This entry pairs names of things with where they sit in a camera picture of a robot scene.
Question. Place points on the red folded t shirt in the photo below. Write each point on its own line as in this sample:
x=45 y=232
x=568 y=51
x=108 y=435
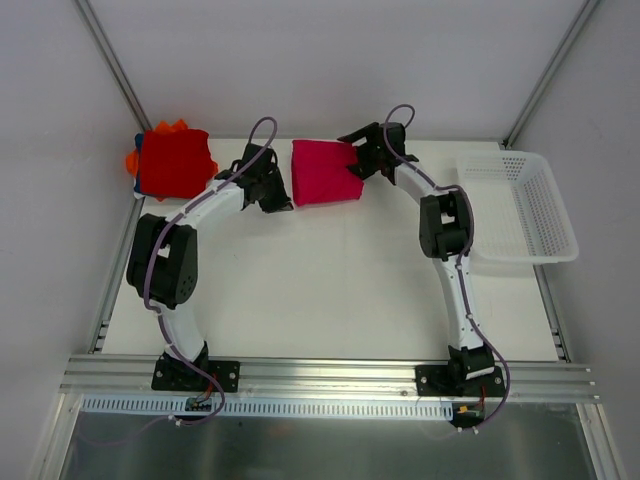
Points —
x=172 y=165

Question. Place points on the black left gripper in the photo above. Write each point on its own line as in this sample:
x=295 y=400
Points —
x=270 y=185

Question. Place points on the aluminium corner post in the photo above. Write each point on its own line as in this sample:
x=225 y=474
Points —
x=565 y=46
x=110 y=58

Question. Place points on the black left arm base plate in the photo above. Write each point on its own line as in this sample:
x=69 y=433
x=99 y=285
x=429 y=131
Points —
x=225 y=375

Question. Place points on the orange folded t shirt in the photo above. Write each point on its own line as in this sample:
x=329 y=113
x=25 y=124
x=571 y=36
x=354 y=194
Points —
x=131 y=162

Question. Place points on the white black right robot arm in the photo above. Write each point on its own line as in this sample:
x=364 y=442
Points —
x=446 y=233

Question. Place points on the aluminium corner post right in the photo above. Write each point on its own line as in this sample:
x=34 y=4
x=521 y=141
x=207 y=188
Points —
x=565 y=46

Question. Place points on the aluminium front rail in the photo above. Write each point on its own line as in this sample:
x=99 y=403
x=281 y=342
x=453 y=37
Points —
x=378 y=380

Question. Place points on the magenta t shirt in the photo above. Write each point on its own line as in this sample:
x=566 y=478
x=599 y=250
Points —
x=320 y=172

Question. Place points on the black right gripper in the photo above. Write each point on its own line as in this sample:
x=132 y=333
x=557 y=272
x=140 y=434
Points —
x=367 y=151

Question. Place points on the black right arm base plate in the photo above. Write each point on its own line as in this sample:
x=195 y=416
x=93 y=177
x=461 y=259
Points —
x=438 y=380

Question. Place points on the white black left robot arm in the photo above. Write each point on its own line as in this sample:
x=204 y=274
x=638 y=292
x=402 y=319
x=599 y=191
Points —
x=163 y=265

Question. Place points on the aluminium corner post left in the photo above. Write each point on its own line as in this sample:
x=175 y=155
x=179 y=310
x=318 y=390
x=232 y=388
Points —
x=110 y=58

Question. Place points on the white perforated plastic basket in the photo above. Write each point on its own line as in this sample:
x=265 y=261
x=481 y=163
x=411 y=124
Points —
x=519 y=213

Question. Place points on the white slotted cable duct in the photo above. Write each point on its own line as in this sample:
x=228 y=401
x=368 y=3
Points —
x=265 y=407

